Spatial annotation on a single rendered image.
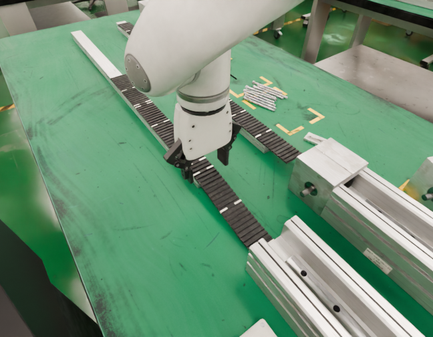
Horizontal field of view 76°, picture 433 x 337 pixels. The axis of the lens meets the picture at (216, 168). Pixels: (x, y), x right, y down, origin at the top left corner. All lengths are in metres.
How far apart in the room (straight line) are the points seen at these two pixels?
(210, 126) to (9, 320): 0.35
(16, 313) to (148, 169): 0.38
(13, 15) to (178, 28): 2.05
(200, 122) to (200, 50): 0.19
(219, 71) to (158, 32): 0.13
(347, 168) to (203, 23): 0.39
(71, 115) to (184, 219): 0.49
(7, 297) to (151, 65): 0.28
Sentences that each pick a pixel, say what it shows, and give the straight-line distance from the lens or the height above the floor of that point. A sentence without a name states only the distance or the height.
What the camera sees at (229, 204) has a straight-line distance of 0.55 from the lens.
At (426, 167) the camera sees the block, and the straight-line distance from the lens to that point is 0.67.
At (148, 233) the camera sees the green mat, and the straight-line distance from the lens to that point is 0.55.
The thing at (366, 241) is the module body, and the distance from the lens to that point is 0.56.
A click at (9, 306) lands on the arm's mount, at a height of 0.94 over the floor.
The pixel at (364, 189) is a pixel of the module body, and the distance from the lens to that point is 0.59.
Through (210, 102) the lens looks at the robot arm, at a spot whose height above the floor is 1.02.
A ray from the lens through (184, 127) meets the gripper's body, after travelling 0.45.
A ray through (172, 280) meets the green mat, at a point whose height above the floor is 0.78.
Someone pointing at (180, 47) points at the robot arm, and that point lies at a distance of 0.29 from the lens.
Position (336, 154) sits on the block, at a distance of 0.58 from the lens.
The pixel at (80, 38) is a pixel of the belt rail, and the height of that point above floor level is 0.81.
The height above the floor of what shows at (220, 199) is 0.80.
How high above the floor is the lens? 1.24
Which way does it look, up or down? 47 degrees down
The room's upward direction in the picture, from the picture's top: straight up
